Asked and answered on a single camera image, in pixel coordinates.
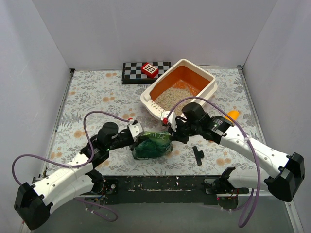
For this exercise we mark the black white checkerboard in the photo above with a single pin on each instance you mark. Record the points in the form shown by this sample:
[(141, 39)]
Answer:
[(131, 73)]

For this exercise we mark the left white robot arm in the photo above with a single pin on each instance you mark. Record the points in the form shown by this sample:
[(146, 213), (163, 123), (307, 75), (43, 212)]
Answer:
[(36, 202)]

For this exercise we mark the white orange litter box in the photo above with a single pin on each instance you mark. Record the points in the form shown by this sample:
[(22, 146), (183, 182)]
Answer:
[(183, 75)]

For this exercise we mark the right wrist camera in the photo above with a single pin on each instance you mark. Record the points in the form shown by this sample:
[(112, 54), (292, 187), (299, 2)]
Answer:
[(169, 119)]

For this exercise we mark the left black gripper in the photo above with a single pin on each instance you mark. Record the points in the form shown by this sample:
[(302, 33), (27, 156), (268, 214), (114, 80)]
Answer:
[(131, 140)]

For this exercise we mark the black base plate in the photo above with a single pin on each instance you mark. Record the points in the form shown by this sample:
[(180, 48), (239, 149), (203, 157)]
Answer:
[(162, 189)]

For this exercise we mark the black bag clip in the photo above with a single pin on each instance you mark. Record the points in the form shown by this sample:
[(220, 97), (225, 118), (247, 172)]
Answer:
[(199, 155)]

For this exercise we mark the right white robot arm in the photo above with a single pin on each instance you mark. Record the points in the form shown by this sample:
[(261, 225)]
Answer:
[(276, 172)]

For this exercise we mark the red white grid block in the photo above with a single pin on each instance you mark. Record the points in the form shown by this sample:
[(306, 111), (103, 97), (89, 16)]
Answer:
[(149, 70)]

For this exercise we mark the cat litter pile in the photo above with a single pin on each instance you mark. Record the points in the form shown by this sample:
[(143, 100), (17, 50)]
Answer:
[(170, 97)]

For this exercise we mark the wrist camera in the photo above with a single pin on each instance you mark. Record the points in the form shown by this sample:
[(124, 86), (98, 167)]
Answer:
[(136, 130), (169, 119)]

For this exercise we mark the green litter bag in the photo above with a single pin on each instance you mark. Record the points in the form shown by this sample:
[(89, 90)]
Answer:
[(152, 145)]

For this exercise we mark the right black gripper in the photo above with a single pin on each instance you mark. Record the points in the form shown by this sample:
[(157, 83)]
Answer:
[(177, 135)]

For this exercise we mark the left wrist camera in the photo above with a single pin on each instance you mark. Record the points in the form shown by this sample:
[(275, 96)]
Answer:
[(136, 130)]

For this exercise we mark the yellow plastic scoop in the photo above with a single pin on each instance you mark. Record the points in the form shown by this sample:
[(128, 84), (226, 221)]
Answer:
[(232, 115)]

